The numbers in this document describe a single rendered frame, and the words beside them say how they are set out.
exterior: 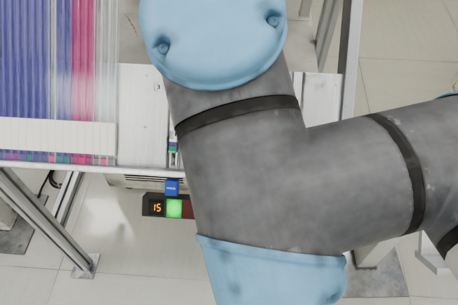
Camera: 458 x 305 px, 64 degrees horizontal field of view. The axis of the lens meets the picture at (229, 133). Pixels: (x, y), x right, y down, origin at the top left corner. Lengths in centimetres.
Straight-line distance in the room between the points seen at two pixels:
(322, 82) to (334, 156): 49
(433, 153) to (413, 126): 2
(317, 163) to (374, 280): 125
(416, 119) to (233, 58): 11
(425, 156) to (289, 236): 8
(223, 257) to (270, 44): 11
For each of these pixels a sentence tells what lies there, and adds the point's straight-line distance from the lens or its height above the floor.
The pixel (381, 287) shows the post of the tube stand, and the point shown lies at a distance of 143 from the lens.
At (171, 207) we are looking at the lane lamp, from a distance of 73.
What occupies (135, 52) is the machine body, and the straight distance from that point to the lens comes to 110.
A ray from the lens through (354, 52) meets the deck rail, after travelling 69.
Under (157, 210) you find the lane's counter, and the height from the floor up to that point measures 65.
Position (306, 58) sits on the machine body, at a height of 62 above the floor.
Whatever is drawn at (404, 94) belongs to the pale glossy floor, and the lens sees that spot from 199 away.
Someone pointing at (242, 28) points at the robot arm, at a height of 120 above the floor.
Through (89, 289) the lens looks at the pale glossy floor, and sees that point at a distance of 143.
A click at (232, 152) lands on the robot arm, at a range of 18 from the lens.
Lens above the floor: 130
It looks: 53 degrees down
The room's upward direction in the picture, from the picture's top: straight up
